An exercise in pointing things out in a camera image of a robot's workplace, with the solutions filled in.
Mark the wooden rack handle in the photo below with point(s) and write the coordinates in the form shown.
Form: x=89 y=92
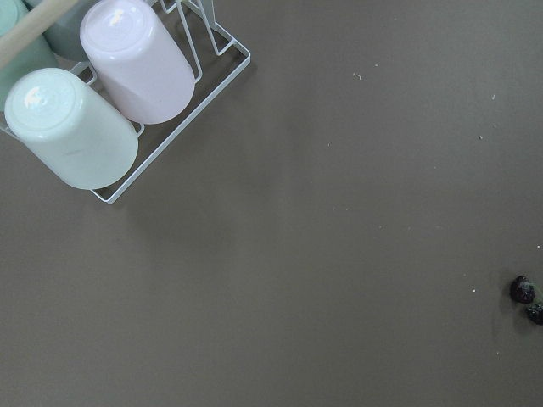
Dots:
x=31 y=26

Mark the grey cup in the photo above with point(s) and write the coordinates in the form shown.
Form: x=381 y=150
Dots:
x=63 y=36

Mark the white wire cup rack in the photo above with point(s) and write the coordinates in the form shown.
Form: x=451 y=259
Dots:
x=154 y=139

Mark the pink cup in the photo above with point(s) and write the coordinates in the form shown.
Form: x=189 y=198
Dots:
x=138 y=62

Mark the white cup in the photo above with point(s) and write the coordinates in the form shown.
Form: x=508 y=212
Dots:
x=77 y=134

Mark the mint green cup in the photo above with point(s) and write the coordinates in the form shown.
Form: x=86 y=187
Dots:
x=35 y=56

